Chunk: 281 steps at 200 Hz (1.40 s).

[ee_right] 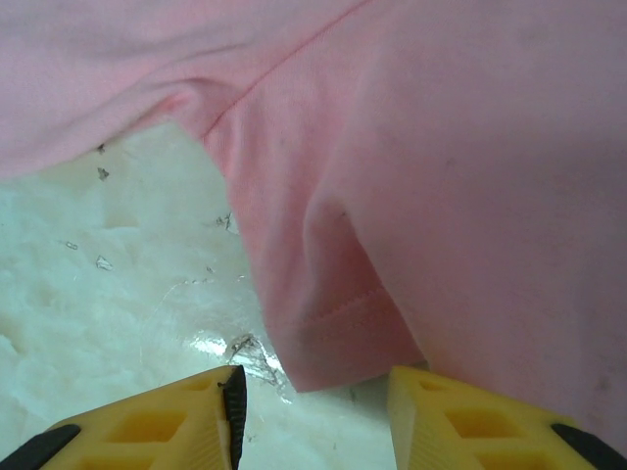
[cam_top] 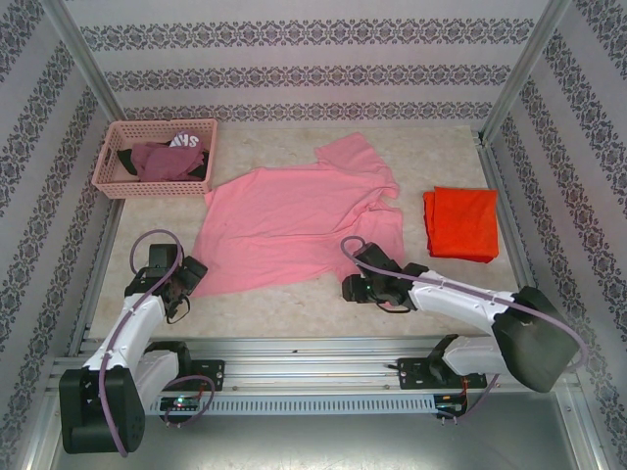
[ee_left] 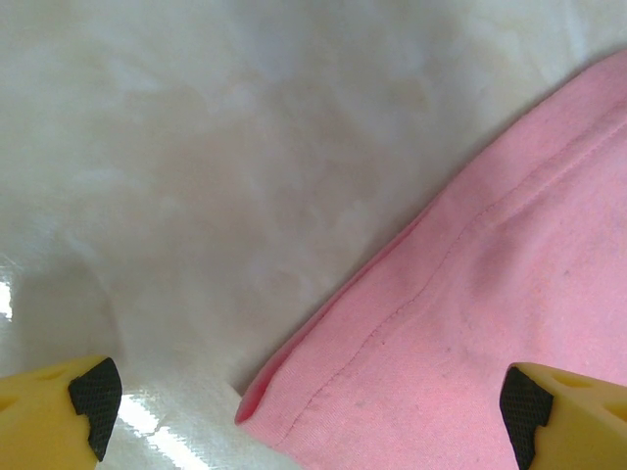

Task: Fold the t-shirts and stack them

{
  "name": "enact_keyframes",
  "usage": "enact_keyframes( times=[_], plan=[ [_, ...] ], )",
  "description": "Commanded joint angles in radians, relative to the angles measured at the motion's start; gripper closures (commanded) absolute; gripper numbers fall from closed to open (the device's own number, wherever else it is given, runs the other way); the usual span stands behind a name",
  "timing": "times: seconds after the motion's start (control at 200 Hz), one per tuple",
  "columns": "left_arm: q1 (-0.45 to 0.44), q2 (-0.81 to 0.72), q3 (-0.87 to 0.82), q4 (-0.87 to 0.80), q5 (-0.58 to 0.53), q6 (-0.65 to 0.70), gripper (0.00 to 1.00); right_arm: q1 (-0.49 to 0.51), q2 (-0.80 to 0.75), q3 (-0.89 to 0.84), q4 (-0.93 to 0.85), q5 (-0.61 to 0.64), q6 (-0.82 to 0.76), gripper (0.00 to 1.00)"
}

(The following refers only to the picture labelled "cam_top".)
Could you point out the maroon t-shirt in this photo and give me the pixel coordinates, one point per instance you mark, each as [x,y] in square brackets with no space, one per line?
[161,164]

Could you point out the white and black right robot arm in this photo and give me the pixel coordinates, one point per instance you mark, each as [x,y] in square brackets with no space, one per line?
[455,294]

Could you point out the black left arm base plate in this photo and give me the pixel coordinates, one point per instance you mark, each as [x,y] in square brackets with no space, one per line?
[213,372]

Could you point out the aluminium corner post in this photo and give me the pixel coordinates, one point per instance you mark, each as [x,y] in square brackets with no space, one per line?
[533,63]
[89,63]

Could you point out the left controller circuit board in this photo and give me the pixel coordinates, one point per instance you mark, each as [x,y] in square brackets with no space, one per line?
[181,403]

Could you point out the folded orange-red t-shirt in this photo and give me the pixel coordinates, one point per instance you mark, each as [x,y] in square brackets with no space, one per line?
[460,225]

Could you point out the aluminium rail frame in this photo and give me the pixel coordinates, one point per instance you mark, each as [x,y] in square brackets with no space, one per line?
[313,364]

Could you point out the pink t-shirt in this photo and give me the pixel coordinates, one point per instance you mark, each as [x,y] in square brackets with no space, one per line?
[284,220]

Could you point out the grey metal sheet panel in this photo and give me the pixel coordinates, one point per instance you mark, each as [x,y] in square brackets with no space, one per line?
[313,445]

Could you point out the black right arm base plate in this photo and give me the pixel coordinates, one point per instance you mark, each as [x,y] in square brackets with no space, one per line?
[409,374]

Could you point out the pink plastic lattice basket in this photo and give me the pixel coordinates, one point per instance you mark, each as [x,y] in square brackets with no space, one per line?
[147,190]

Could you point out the right controller circuit board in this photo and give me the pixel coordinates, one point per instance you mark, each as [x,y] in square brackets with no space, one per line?
[450,404]

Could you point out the controller circuit board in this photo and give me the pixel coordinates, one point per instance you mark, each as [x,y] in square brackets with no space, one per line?
[450,404]
[181,403]

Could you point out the purple garment with white letters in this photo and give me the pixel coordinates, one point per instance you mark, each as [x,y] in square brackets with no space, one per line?
[185,141]

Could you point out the aluminium table side rail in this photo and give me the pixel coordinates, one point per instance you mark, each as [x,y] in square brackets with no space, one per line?
[105,245]
[515,245]

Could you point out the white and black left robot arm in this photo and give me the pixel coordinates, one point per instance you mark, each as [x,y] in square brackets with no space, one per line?
[142,318]

